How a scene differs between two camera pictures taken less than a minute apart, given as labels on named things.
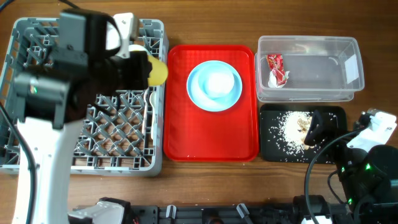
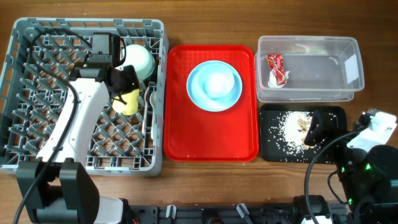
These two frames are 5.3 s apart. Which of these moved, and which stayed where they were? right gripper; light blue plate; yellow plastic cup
Moved: yellow plastic cup
Stayed: light blue plate; right gripper
